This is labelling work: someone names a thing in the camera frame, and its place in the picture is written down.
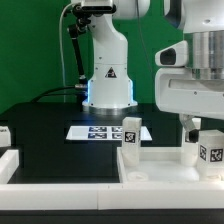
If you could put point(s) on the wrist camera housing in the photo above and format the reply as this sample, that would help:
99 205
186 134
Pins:
176 55

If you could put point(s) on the white fence bar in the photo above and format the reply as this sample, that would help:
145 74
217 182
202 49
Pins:
9 162
152 195

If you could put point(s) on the white marker sheet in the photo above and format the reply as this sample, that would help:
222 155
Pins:
106 133

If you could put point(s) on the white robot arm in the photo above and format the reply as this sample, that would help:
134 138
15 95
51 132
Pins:
202 22

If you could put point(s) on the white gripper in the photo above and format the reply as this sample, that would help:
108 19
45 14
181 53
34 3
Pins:
176 91

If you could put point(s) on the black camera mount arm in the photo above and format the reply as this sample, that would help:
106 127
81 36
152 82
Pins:
78 46

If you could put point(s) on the white front fence bar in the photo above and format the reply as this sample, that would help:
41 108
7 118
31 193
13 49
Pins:
152 195

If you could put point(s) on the white left fence bar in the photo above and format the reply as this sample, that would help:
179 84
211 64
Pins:
9 162

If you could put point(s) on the white square tabletop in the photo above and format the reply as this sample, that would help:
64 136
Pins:
159 164

